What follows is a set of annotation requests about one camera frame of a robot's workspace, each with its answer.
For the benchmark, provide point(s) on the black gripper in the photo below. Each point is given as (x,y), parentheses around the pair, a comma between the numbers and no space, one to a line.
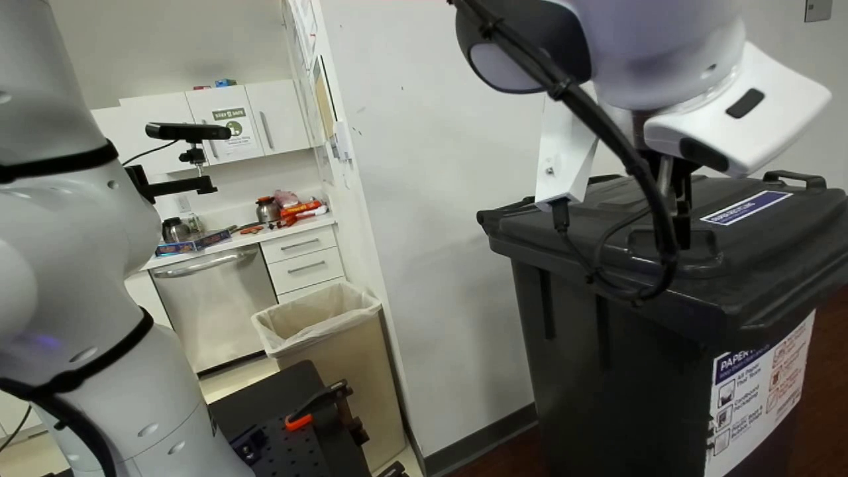
(679,160)

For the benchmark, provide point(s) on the black bin lid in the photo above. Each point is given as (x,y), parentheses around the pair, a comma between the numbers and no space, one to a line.
(752,254)

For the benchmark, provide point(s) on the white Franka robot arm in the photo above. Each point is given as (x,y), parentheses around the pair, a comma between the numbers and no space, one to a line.
(81,220)

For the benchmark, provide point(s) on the blue white lid sticker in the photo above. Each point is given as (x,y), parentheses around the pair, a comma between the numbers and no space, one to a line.
(745,206)

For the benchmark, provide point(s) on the black wheelie bin body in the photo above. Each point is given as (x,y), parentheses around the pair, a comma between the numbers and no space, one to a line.
(619,388)

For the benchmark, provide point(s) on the white bin instruction sticker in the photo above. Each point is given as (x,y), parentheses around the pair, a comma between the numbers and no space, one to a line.
(758,397)

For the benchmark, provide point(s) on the tan trash bin with liner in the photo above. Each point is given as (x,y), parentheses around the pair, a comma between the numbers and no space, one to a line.
(341,352)

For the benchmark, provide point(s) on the white paper tag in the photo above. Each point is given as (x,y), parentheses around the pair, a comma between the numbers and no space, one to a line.
(565,160)

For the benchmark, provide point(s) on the plain white door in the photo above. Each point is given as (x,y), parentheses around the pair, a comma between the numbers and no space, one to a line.
(797,141)

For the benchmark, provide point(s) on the papers on partition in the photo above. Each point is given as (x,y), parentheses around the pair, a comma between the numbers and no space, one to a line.
(333,115)

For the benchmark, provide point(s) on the white drawer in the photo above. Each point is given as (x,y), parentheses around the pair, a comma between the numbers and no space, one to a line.
(301,243)
(306,271)

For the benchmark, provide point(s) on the red snack package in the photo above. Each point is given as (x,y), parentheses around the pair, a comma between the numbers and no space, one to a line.
(297,209)

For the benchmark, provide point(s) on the silver jar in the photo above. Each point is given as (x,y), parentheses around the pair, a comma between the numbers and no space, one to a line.
(267,212)

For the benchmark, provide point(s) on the white upper cabinets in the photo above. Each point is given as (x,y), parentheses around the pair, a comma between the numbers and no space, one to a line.
(267,120)

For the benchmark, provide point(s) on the white countertop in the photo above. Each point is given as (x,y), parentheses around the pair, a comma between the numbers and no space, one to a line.
(247,239)

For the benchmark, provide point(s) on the green cabinet label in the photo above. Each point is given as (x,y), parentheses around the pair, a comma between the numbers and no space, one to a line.
(228,112)

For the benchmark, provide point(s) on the black perforated workbench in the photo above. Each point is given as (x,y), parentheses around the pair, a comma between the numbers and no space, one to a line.
(267,433)

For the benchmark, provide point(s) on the stainless steel dishwasher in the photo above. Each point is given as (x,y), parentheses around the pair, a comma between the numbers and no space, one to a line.
(212,307)

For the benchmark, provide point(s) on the silver kettle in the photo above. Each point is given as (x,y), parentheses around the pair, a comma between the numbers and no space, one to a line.
(175,229)

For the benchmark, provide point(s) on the grey wall plate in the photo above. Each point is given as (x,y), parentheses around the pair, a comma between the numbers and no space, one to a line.
(817,9)

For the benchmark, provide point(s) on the black stereo camera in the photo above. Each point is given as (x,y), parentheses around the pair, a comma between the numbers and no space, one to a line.
(189,132)

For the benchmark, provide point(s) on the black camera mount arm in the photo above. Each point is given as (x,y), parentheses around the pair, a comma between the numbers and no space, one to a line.
(175,182)

